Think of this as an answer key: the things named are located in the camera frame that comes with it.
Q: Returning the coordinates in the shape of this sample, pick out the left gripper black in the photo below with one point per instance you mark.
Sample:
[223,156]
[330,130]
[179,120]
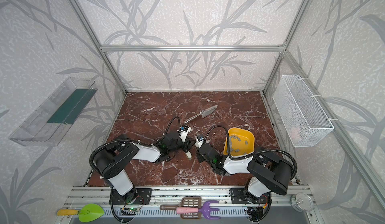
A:
[182,143]

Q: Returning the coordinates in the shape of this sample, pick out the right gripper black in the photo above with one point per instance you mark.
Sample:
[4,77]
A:
[201,151]

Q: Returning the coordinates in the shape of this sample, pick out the yellow plastic tray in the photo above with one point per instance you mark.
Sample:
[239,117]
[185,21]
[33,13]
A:
[242,142]

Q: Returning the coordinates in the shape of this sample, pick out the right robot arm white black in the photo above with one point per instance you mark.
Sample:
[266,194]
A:
[271,169]

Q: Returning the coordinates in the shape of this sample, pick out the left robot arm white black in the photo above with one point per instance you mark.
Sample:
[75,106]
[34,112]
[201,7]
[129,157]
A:
[110,159]

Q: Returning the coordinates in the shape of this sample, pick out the silver metal trowel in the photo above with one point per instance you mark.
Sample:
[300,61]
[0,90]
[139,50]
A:
[203,114]

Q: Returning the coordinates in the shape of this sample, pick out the brown toy spatula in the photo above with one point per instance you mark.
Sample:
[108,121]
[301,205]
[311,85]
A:
[188,208]

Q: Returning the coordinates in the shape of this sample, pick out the pink object in basket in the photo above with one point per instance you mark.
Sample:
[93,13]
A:
[295,135]

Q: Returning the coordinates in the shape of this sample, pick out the round metal tin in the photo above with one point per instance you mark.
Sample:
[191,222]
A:
[301,202]

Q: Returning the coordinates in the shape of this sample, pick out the green sponge in bin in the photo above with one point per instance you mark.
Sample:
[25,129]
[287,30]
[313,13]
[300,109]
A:
[70,110]

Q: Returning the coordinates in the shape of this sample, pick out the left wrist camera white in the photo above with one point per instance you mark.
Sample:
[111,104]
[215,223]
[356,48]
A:
[184,131]

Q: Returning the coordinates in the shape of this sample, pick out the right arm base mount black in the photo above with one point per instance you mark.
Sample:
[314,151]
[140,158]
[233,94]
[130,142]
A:
[241,196]

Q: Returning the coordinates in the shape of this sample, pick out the purple toy rake pink handle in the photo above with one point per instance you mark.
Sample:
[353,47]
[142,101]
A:
[206,210]

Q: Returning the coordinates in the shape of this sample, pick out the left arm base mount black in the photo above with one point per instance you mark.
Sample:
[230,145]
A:
[140,196]

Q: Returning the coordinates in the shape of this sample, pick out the white wire mesh basket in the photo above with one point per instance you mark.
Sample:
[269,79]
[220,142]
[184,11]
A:
[299,107]

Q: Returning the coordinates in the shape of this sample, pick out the green toy shovel yellow handle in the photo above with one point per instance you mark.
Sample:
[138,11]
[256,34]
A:
[88,213]

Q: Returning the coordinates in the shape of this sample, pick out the clear plastic wall bin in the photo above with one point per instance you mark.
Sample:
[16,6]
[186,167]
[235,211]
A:
[35,131]

